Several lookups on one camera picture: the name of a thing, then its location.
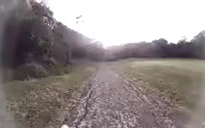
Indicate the grey gravel path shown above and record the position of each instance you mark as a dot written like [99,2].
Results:
[111,100]

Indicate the distant row of trees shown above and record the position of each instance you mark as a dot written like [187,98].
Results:
[163,50]

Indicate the leaf-strewn grass verge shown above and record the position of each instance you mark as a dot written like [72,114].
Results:
[46,96]

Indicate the grass field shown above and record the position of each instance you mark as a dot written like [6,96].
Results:
[170,76]

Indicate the dense wood of trees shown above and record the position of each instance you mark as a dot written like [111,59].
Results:
[36,40]

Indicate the robot's own part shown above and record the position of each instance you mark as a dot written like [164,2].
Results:
[65,126]

